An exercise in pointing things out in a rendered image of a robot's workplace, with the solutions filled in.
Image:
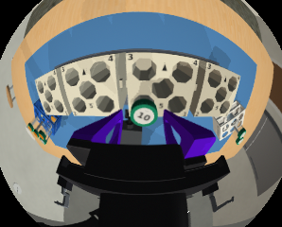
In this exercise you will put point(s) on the beige block with round holes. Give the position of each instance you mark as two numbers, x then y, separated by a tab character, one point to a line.
209	94

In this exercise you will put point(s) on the beige bucket adapter with round holes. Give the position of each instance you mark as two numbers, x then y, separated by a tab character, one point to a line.
155	72
110	92
52	88

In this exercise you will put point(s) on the blue bench mat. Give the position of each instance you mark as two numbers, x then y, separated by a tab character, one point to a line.
140	29

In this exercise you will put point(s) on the blue tube rack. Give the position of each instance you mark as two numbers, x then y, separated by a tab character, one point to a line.
55	125

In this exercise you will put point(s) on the white tube rack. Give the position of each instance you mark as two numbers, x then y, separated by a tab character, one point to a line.
220	122

